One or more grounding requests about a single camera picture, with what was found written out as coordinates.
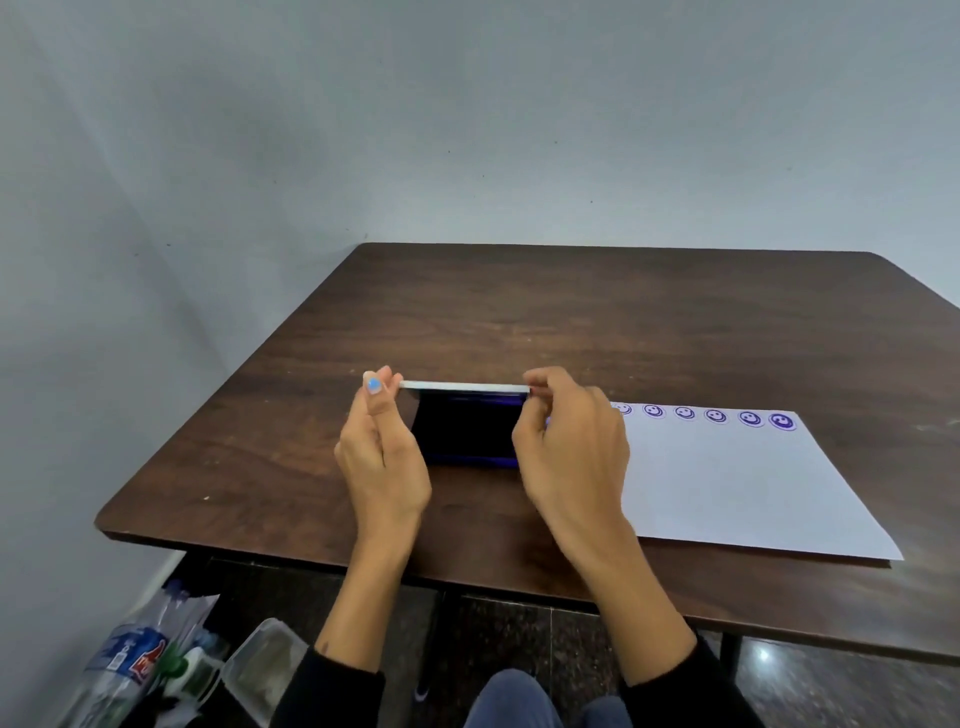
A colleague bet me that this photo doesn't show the person's left hand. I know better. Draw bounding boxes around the person's left hand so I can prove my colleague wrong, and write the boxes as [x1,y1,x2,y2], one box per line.
[333,365,433,540]

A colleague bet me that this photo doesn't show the person's right hand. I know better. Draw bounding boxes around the person's right hand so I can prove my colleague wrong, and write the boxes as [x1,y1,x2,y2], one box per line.
[511,366,636,554]

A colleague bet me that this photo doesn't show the dark stamp ink pad case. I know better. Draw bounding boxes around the dark stamp ink pad case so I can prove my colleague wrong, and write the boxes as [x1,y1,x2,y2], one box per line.
[396,380,532,471]

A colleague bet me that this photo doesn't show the person's right forearm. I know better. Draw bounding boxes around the person's right forearm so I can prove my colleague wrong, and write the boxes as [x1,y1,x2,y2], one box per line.
[562,517,762,728]

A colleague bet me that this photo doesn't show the person's left forearm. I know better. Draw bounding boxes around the person's left forearm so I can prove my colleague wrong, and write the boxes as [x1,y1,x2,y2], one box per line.
[268,517,423,728]

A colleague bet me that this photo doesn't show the white paper sheet purple stamps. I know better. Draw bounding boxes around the white paper sheet purple stamps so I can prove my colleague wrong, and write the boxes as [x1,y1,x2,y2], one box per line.
[609,402,906,563]

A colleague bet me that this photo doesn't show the person's blue jeans legs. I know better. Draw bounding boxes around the person's blue jeans legs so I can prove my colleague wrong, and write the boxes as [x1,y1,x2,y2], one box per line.
[463,669,633,728]

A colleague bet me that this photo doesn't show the clear plastic food container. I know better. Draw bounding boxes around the clear plastic food container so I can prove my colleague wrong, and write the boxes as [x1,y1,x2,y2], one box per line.
[219,618,310,728]

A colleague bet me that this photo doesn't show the green capped plastic bottle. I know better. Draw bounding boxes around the green capped plastic bottle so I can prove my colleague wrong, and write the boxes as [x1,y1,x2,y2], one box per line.
[159,645,228,710]

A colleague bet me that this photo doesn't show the clear plastic bottle blue label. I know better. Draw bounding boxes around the clear plastic bottle blue label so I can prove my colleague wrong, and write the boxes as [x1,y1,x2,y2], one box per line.
[58,581,220,728]

